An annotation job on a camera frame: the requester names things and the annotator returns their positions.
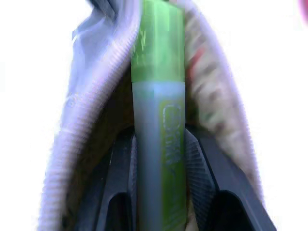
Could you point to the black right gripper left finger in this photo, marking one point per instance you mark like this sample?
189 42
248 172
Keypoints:
115 183

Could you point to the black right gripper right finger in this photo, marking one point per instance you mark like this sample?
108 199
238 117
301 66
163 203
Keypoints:
216 183

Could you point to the grey object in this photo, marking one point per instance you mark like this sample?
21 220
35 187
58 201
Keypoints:
91 115

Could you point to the green highlighter pen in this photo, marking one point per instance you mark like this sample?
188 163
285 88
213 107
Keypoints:
158 115

